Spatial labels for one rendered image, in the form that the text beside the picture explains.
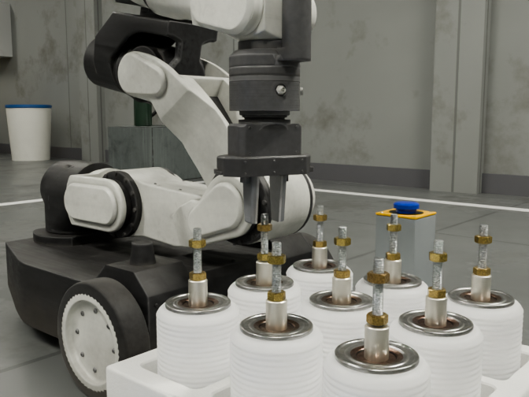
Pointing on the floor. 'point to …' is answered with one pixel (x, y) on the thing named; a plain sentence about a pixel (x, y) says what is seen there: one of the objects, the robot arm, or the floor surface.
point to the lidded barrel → (29, 131)
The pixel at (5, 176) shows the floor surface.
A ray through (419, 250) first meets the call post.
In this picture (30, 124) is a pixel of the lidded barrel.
